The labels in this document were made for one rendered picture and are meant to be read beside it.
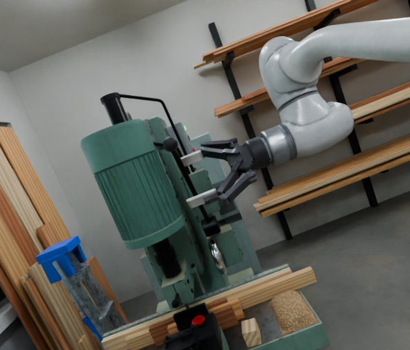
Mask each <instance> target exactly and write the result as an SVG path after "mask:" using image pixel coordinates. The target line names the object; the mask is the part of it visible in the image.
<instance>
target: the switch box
mask: <svg viewBox="0 0 410 350"><path fill-rule="evenodd" d="M174 125H175V128H176V130H177V132H178V135H179V136H180V139H181V141H182V143H183V146H184V148H185V150H186V152H187V155H188V154H189V153H191V152H193V149H192V147H191V145H190V141H189V139H188V137H187V134H186V131H185V129H184V127H183V124H182V123H181V122H178V123H176V124H174ZM166 131H167V134H168V136H169V137H173V138H175V139H176V140H177V141H178V139H177V137H176V134H175V133H174V131H173V128H172V126H171V125H170V126H168V127H166ZM178 148H179V150H180V151H181V153H182V156H185V155H184V153H183V151H182V148H181V146H180V143H179V141H178Z"/></svg>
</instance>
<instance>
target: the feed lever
mask: <svg viewBox="0 0 410 350"><path fill-rule="evenodd" d="M163 147H164V149H165V150H166V151H169V152H171V153H172V155H173V157H174V159H175V161H176V162H177V164H178V166H179V168H180V171H181V172H182V175H183V176H184V178H185V180H186V182H187V184H188V186H189V189H190V190H191V193H192V194H193V196H196V195H198V193H197V191H196V189H195V187H194V185H193V183H192V181H191V179H190V177H189V175H188V173H187V170H186V169H185V166H184V165H183V163H182V160H181V158H180V156H179V154H178V152H177V150H176V149H177V148H178V141H177V140H176V139H175V138H174V137H167V138H166V139H165V140H164V141H163ZM198 207H199V208H200V211H201V212H202V214H203V217H204V219H202V220H201V224H202V227H203V230H204V232H205V235H206V236H207V237H209V236H212V235H215V234H217V233H220V232H221V229H220V227H219V223H218V222H217V219H216V217H215V216H214V215H212V216H210V217H209V216H208V214H207V212H206V210H205V208H204V206H203V204H202V205H200V206H198Z"/></svg>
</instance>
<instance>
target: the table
mask: <svg viewBox="0 0 410 350"><path fill-rule="evenodd" d="M294 291H298V292H299V293H300V295H301V297H302V298H303V299H304V301H305V303H306V304H307V305H308V307H309V309H310V310H311V311H312V313H313V314H314V317H315V318H316V319H317V321H318V322H316V323H315V324H312V325H309V326H306V327H304V328H301V329H298V330H296V331H293V332H290V333H287V334H285V335H282V333H281V331H280V328H279V326H278V325H277V322H276V320H275V317H274V315H273V312H272V310H271V307H270V306H269V304H268V302H269V301H271V300H272V299H270V300H268V301H265V302H262V303H259V304H257V305H255V306H251V307H249V308H246V309H244V310H243V312H244V316H245V317H244V318H242V319H239V320H238V323H239V324H237V325H236V326H232V327H230V328H227V329H225V330H223V334H224V336H225V338H226V341H227V343H228V346H229V349H230V350H316V349H319V348H321V347H325V346H327V345H329V344H330V342H329V340H328V337H327V334H326V332H325V329H324V326H323V323H322V321H321V320H320V319H319V317H318V316H317V314H316V313H315V312H314V310H313V308H312V307H311V306H310V304H309V302H308V301H307V300H306V298H305V297H304V295H303V294H302V292H301V291H300V289H297V290H294ZM252 318H255V320H256V322H257V325H258V327H259V330H260V335H261V340H262V343H261V344H259V345H256V346H253V347H247V345H246V342H245V340H244V337H243V335H242V326H241V322H242V321H245V320H248V319H252ZM163 346H164V344H161V345H159V346H156V345H155V344H152V345H149V346H147V347H144V348H141V349H138V350H163Z"/></svg>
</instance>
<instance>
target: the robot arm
mask: <svg viewBox="0 0 410 350"><path fill-rule="evenodd" d="M329 56H336V57H344V58H359V59H367V60H382V61H391V62H399V63H410V17H407V18H399V19H385V20H378V21H371V22H357V23H349V24H337V25H332V26H326V27H324V28H321V29H318V30H317V31H314V32H313V33H311V34H310V35H308V36H307V37H306V38H304V39H303V40H302V41H301V42H295V41H294V40H292V39H291V38H288V37H284V36H280V37H275V38H273V39H271V40H269V41H268V42H267V43H266V44H265V45H264V47H263V48H262V50H261V52H260V55H259V69H260V73H261V76H262V80H263V82H264V85H265V87H266V90H267V92H268V95H269V97H270V98H271V101H272V102H273V104H274V105H275V107H276V108H277V111H278V112H279V115H280V119H281V122H282V123H281V124H278V125H277V126H274V127H273V128H270V129H267V130H265V131H262V132H261V133H260V137H255V138H253V139H250V140H247V141H246V142H245V144H244V145H241V146H239V143H238V140H237V138H232V139H230V140H217V141H206V142H201V143H200V149H199V150H196V151H194V152H191V153H189V154H188V155H187V156H183V157H181V160H182V163H183V165H184V166H185V167H186V166H188V165H191V164H193V163H196V162H198V161H200V160H203V159H204V157H208V158H218V159H222V160H225V161H227V162H228V164H229V166H230V168H231V172H230V173H229V174H228V176H227V178H226V179H225V180H224V182H223V183H222V184H221V186H220V188H219V189H218V190H216V188H214V189H212V190H209V191H207V192H204V193H202V194H199V195H196V196H194V197H192V198H189V199H187V203H188V205H189V207H190V208H191V209H192V208H195V207H196V206H200V205H202V204H204V203H205V205H208V204H211V203H214V202H215V201H222V202H223V203H224V205H225V206H227V205H229V204H230V203H231V202H232V201H233V200H234V199H235V198H236V197H237V196H238V195H239V194H240V193H241V192H242V191H244V190H245V189H246V188H247V187H248V186H249V185H250V184H251V183H254V182H255V181H257V175H256V172H255V171H253V170H254V169H256V170H259V169H262V168H264V167H267V166H269V165H270V164H272V166H277V165H280V164H282V163H285V162H288V161H290V160H293V159H295V158H299V157H306V156H311V155H314V154H316V153H320V152H322V151H324V150H326V149H329V148H330V147H332V146H333V145H335V144H336V143H338V142H340V141H341V140H343V139H344V138H346V137H348V136H349V134H351V132H352V130H353V127H354V119H353V115H352V112H351V110H350V109H349V107H348V106H347V105H345V104H343V103H338V102H329V103H326V101H325V100H324V99H323V98H322V97H321V95H320V94H319V92H318V90H317V87H316V84H317V83H318V77H319V76H320V74H321V71H322V61H321V60H322V59H324V58H326V57H329ZM243 173H245V174H246V175H244V176H243V177H242V178H241V179H239V178H240V176H241V175H242V174H243ZM237 179H239V180H238V181H237V182H236V180H237ZM235 182H236V183H235ZM234 183H235V184H234Z"/></svg>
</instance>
